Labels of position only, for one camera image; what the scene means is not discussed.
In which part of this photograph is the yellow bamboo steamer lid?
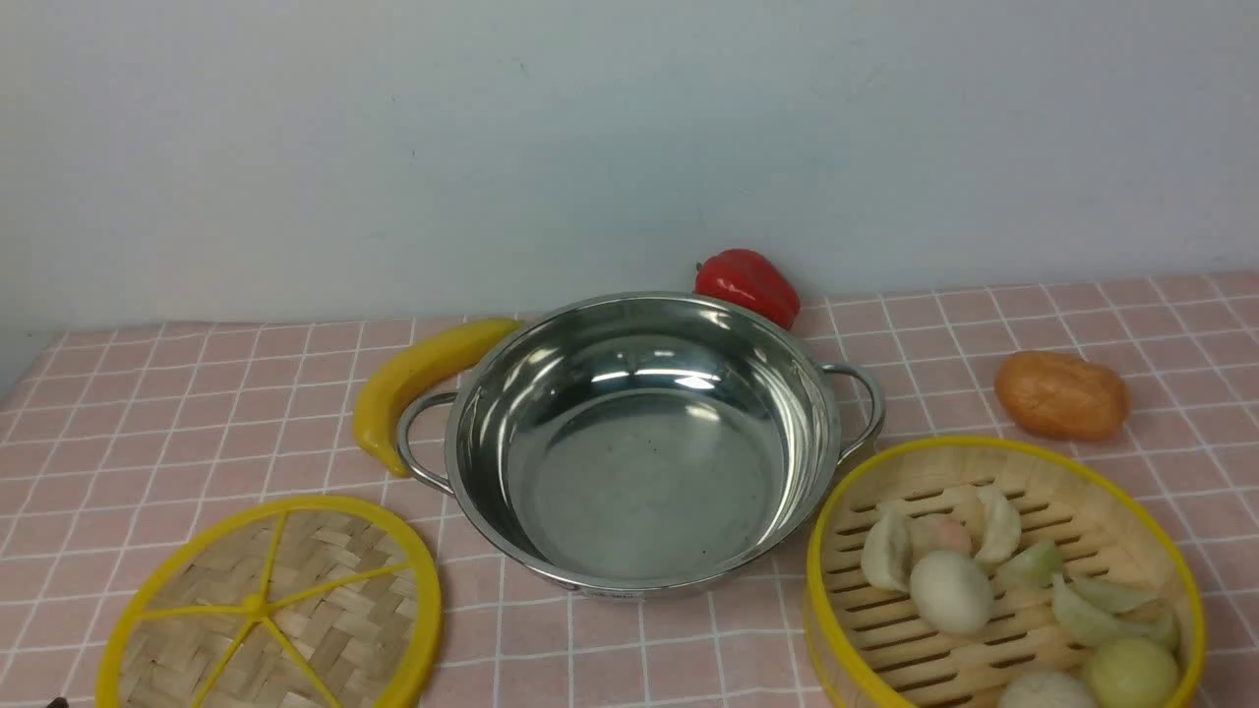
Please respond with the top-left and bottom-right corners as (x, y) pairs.
(94, 495), (444, 707)

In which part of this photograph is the yellow bamboo steamer basket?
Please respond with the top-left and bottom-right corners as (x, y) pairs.
(805, 438), (1206, 707)

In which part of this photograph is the stainless steel pot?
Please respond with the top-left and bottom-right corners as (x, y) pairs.
(392, 292), (885, 600)

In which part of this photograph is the pink checkered tablecloth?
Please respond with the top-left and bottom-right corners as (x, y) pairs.
(1, 267), (1258, 707)

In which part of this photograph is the yellow toy banana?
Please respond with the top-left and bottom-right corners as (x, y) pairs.
(353, 317), (522, 477)

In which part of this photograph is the red toy bell pepper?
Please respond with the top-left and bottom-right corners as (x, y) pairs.
(692, 248), (802, 330)

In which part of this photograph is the white dumpling left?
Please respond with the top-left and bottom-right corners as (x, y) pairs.
(860, 503), (912, 593)

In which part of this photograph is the white dumpling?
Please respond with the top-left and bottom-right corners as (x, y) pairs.
(973, 485), (1022, 564)
(860, 503), (912, 593)

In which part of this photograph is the pink dumpling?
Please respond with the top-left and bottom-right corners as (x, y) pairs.
(906, 511), (973, 559)

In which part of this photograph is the white round bun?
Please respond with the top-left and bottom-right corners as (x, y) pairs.
(910, 551), (995, 637)

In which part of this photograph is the white dumpling upper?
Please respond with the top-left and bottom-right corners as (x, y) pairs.
(973, 485), (1022, 564)

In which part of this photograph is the white bun bottom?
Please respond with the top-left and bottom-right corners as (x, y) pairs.
(995, 671), (1098, 708)

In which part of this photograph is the green dumpling small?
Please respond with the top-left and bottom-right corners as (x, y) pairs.
(995, 539), (1064, 590)

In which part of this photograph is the green dumpling right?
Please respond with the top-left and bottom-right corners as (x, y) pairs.
(1051, 573), (1181, 653)

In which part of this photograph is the orange toy potato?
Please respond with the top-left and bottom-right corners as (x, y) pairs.
(995, 350), (1131, 441)

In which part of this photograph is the yellow-green round bun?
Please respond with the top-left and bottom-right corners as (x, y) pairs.
(1080, 636), (1181, 707)

